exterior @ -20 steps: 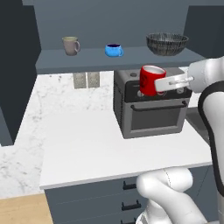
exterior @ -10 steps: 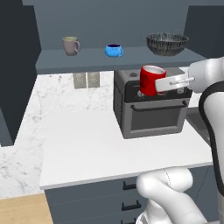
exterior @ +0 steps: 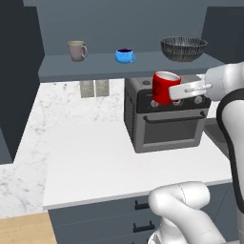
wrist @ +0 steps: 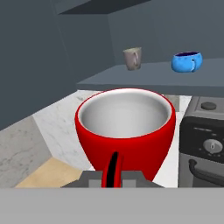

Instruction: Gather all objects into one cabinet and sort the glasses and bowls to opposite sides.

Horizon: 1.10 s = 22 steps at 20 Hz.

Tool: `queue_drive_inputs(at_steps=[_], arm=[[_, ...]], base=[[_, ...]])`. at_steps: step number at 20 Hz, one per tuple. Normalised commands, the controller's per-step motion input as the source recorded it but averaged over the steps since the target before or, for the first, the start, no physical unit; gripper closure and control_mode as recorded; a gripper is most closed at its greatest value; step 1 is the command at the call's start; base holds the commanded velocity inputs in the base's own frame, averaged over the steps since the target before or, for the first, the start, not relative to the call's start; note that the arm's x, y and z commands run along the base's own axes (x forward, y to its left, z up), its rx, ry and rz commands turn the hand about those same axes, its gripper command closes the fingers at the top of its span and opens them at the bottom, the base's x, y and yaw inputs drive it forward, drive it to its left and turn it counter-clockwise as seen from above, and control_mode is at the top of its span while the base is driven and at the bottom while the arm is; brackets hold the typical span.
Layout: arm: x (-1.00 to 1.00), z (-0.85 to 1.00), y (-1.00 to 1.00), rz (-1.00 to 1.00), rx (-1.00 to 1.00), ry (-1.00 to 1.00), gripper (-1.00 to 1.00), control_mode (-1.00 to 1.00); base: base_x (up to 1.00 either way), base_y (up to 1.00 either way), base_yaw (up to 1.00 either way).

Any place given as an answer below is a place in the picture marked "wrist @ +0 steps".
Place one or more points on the red cup with white inside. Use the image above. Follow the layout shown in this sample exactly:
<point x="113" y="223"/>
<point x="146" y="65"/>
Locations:
<point x="125" y="131"/>

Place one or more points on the grey and black oven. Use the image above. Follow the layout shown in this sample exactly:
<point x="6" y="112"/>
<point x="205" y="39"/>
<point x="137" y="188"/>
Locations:
<point x="201" y="143"/>

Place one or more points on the grey mug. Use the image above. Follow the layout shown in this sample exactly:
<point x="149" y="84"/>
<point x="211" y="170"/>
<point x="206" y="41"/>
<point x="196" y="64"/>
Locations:
<point x="132" y="58"/>

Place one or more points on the blue bowl-shaped cup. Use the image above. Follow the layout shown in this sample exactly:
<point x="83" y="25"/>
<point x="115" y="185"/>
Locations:
<point x="186" y="62"/>

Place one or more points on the grey oven knob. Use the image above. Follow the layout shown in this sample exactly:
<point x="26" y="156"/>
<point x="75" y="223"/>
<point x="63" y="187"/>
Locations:
<point x="212" y="145"/>

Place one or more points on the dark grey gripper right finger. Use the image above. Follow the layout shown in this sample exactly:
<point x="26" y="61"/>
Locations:
<point x="134" y="178"/>

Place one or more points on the open grey cabinet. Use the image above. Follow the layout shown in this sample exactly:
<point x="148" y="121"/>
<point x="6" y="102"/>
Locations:
<point x="157" y="43"/>

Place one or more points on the grey cabinet door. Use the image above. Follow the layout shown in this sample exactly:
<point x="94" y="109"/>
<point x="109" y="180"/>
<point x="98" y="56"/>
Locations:
<point x="30" y="55"/>

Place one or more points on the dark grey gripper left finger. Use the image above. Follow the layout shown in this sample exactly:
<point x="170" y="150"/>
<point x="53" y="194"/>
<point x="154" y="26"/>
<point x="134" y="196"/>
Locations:
<point x="92" y="178"/>

